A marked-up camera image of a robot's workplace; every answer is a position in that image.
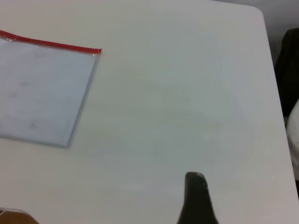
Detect white paper sheets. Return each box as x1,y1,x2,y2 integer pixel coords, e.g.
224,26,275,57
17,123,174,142
0,40,97,147

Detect black fabric item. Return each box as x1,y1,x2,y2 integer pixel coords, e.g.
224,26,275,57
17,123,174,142
274,28,299,118

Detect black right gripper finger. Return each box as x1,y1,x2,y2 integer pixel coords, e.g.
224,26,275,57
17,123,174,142
177,172,220,224

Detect clear plastic zip bag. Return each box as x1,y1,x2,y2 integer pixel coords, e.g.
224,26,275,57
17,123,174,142
0,29,102,148

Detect white fabric item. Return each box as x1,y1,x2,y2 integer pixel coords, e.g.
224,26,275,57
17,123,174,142
285,98,299,183

